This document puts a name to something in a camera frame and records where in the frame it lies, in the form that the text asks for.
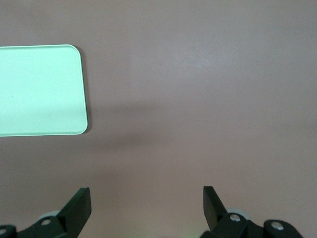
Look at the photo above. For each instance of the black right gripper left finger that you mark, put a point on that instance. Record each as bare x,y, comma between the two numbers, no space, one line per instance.
74,213

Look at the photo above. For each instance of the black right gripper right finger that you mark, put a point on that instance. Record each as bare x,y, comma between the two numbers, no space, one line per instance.
213,210

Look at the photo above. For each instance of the light green rectangular tray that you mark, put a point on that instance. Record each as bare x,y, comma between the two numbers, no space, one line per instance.
39,91

